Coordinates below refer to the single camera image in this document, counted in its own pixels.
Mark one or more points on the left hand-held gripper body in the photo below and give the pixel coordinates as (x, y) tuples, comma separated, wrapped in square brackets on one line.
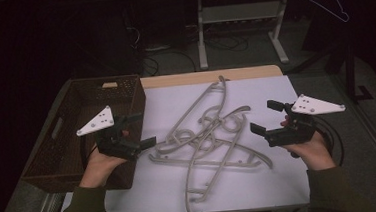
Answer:
[(111, 141)]

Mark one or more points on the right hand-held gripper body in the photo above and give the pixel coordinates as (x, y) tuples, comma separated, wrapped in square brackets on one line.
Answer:
[(298, 130)]

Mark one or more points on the beige plastic clothes hanger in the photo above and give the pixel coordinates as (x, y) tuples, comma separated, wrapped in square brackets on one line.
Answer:
[(159, 159), (186, 199), (243, 122), (193, 110)]

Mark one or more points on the brown woven basket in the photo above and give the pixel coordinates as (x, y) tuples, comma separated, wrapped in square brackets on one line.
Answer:
[(75, 104)]

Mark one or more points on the person's right hand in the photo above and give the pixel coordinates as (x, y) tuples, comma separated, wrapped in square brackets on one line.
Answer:
[(314, 154)]

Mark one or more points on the person's left hand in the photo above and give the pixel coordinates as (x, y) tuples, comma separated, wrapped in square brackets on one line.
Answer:
[(96, 169)]

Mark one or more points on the white table mat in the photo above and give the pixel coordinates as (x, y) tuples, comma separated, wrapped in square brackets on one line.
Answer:
[(274, 180)]

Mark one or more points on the white power strip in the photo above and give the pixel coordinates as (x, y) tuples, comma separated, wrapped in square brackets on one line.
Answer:
[(158, 48)]

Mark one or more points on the black stand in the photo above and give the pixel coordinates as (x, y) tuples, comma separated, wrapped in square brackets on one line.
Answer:
[(349, 58)]

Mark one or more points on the white desk frame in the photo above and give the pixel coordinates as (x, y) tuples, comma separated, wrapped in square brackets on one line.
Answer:
[(201, 35)]

